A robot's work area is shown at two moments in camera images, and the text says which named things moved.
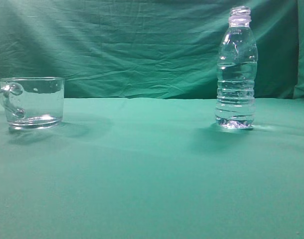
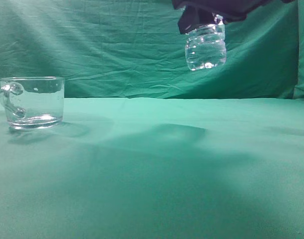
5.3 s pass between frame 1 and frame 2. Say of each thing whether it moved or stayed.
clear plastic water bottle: moved
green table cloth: stayed
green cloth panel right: stayed
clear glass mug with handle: stayed
